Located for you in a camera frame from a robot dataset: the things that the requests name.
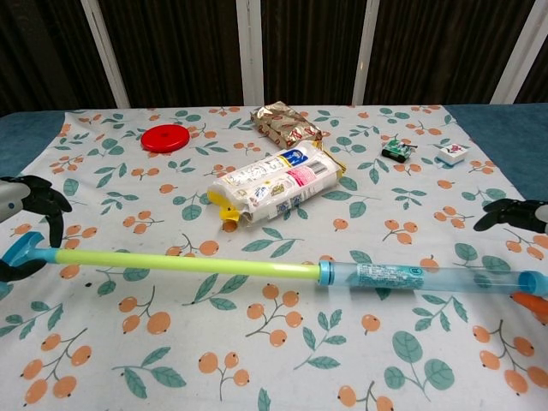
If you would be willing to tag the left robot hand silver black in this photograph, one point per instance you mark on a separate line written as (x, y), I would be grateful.
(43, 194)

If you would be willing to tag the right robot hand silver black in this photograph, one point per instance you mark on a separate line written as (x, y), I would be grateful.
(514, 214)

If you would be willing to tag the blue green water gun toy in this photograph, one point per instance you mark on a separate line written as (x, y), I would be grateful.
(192, 261)

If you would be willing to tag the white mahjong tile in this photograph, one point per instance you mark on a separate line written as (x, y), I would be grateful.
(451, 153)

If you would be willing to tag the small green toy tank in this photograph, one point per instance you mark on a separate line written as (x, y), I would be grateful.
(398, 150)

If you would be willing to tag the red round disc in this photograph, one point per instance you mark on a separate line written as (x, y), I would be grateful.
(165, 138)

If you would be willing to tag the white yellow snack package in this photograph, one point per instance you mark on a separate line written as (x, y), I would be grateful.
(274, 184)

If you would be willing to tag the gold foil snack packet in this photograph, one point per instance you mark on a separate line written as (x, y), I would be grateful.
(284, 124)

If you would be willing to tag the floral print tablecloth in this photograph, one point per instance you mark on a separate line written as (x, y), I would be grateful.
(274, 342)

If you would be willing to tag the white partition post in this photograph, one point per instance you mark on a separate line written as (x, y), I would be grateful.
(249, 51)
(367, 51)
(107, 55)
(520, 51)

